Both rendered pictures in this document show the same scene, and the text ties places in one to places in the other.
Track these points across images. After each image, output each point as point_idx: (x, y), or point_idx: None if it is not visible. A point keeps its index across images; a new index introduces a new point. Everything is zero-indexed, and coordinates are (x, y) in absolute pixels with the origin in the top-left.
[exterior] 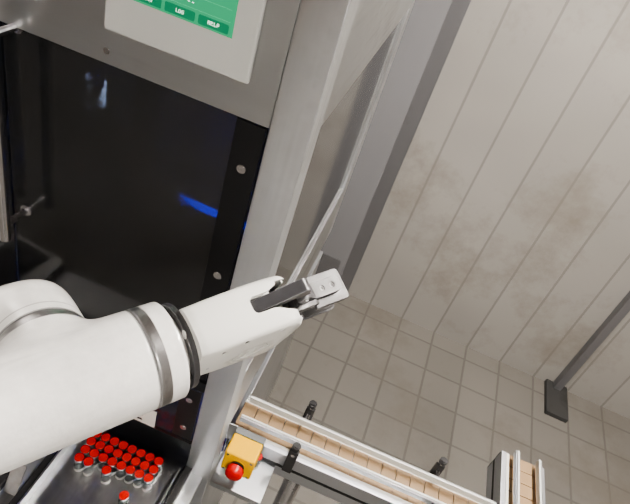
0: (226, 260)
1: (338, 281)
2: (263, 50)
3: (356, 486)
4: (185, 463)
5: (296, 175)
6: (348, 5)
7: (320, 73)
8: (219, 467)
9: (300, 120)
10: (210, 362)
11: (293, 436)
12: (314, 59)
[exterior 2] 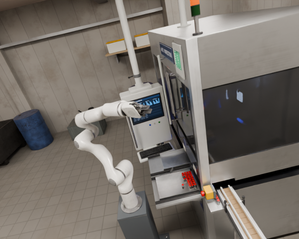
0: (192, 123)
1: (146, 106)
2: (185, 72)
3: (238, 228)
4: None
5: (192, 100)
6: (187, 59)
7: (189, 75)
8: None
9: (190, 86)
10: (124, 110)
11: (229, 200)
12: (188, 72)
